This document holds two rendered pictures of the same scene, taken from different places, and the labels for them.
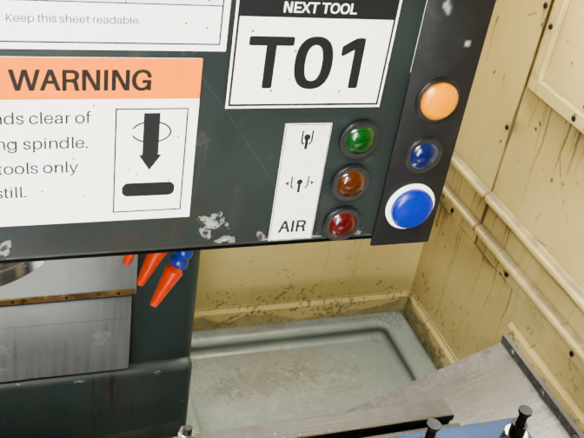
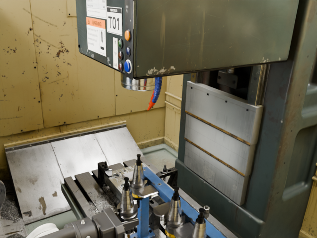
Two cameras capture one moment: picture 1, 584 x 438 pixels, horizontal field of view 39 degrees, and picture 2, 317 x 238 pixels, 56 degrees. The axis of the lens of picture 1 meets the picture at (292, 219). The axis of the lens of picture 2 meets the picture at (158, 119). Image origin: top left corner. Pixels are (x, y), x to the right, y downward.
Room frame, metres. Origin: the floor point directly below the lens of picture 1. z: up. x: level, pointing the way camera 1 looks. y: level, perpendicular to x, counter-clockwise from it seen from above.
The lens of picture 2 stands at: (0.43, -0.87, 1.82)
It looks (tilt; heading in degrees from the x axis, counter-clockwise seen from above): 22 degrees down; 79
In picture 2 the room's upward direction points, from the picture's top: 2 degrees clockwise
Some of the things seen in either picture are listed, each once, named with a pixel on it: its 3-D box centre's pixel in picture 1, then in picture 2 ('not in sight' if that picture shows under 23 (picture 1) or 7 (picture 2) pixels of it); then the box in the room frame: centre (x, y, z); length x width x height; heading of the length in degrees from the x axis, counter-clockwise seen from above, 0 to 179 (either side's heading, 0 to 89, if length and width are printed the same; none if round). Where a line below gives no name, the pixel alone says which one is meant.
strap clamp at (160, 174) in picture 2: not in sight; (165, 177); (0.71, 0.41, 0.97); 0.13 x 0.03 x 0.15; 23
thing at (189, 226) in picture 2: not in sight; (185, 232); (0.64, -0.23, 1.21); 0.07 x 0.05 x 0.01; 23
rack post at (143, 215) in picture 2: not in sight; (143, 208); (0.56, 0.10, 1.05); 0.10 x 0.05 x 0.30; 23
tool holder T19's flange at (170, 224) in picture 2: not in sight; (174, 220); (0.61, -0.18, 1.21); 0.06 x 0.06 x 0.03
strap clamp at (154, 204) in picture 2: not in sight; (149, 206); (0.60, 0.20, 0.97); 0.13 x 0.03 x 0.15; 113
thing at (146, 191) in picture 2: not in sight; (146, 191); (0.55, -0.03, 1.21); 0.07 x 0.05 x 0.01; 23
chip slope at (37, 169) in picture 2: not in sight; (89, 171); (0.30, 0.89, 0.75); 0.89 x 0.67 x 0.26; 23
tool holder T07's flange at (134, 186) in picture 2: not in sight; (138, 183); (0.53, 0.02, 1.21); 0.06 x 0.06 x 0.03
